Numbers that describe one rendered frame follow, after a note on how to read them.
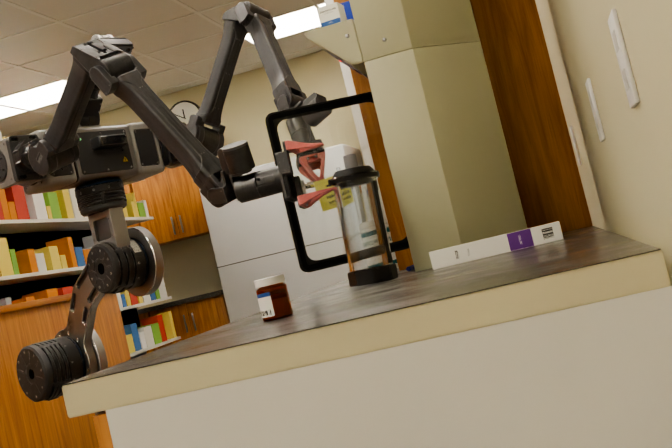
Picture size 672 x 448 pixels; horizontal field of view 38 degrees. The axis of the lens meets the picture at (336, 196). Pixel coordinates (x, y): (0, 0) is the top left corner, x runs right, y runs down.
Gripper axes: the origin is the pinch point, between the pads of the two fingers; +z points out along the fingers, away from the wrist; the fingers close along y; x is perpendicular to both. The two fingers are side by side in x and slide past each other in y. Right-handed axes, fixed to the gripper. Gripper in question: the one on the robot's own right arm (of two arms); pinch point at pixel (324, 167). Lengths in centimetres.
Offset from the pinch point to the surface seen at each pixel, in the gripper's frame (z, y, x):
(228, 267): -191, 40, 495
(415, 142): 18.7, 1.8, 9.1
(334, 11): 7.6, 36.2, 11.9
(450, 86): 28.6, 12.8, 13.7
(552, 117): 49, 6, 46
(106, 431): -13, -41, -91
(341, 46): 8.2, 26.3, 6.8
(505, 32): 43, 29, 44
